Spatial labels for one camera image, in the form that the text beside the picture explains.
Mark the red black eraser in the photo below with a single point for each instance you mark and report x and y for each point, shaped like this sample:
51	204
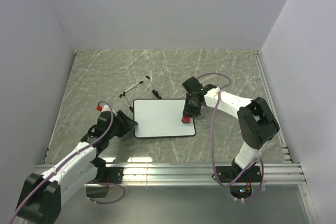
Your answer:
186	119

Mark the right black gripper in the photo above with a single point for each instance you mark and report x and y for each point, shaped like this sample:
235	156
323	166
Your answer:
187	110

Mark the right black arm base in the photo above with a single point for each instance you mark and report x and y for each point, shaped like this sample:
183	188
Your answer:
228	173

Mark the metal wire whiteboard stand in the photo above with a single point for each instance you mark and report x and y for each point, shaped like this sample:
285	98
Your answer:
141	89

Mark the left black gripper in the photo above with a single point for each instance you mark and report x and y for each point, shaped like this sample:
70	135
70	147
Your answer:
126	124

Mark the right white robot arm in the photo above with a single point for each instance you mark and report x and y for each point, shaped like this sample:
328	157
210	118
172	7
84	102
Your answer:
256	121

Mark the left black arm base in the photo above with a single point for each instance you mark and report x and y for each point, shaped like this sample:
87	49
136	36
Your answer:
112	174

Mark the white whiteboard black frame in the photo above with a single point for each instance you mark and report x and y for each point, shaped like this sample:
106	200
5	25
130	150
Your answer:
161	118

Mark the aluminium front rail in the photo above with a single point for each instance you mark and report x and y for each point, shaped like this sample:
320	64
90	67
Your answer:
200	174

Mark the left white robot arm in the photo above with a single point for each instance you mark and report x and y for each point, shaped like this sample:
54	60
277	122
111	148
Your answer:
43	195

